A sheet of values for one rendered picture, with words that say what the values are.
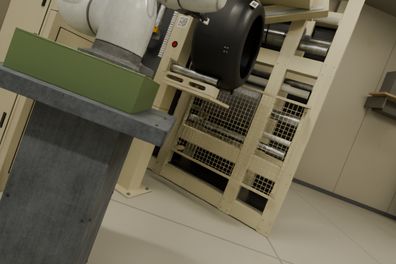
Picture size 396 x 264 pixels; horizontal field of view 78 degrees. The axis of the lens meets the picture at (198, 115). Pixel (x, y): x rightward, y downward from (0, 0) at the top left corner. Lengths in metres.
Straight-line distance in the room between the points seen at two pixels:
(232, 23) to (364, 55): 4.59
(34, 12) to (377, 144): 5.74
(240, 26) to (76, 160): 1.03
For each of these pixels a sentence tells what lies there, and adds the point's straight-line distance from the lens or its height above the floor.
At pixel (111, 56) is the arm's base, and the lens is 0.79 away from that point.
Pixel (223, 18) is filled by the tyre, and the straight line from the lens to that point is 1.43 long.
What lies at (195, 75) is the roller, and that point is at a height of 0.90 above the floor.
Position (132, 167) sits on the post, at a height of 0.17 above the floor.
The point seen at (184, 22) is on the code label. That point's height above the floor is 1.22.
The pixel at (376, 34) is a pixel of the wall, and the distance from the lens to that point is 6.01.
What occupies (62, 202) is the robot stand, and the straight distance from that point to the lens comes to 0.83.
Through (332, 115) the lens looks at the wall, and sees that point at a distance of 5.42.
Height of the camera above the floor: 0.74
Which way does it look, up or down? 2 degrees down
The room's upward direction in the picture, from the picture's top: 21 degrees clockwise
